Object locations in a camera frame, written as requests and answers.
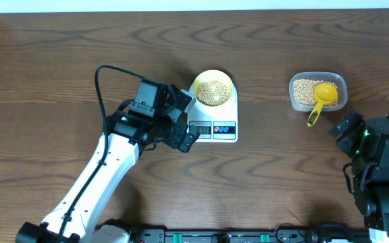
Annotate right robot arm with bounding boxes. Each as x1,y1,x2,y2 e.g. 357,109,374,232
329,111,389,242

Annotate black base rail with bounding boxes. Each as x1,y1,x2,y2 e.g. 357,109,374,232
93,219,371,243

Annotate yellow plastic measuring scoop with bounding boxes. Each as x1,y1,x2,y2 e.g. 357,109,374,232
307,83,338,127

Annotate pale yellow bowl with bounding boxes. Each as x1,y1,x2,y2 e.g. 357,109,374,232
191,70,235,106

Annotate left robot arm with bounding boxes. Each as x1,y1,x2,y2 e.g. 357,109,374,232
16,81,199,243

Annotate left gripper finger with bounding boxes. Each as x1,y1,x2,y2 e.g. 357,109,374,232
177,125,200,153
169,84,195,122

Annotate white digital kitchen scale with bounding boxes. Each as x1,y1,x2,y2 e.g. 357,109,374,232
187,86,238,143

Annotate soybeans in bowl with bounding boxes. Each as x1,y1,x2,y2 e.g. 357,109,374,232
196,80,231,107

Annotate clear plastic container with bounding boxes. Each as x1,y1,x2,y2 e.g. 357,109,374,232
289,72,348,112

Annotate soybeans in container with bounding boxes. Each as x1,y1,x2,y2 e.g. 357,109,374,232
293,79,338,106

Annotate left black cable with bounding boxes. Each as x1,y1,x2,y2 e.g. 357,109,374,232
55,65,148,243

